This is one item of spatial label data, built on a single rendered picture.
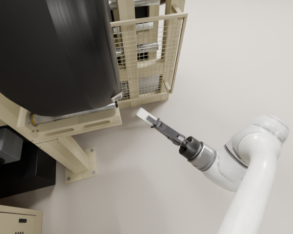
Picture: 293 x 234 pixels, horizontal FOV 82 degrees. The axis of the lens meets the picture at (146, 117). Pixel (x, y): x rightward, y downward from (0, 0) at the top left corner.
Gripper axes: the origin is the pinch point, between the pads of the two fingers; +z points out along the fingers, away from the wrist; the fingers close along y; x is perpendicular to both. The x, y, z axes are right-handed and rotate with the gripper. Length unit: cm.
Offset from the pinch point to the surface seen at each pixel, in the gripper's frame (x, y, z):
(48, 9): 2.4, -25.7, 27.5
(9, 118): -32, 22, 46
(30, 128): -28.1, 13.9, 33.5
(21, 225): -92, 60, 21
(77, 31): 2.9, -23.3, 22.4
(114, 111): -3.8, 19.4, 12.1
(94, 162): -48, 99, 8
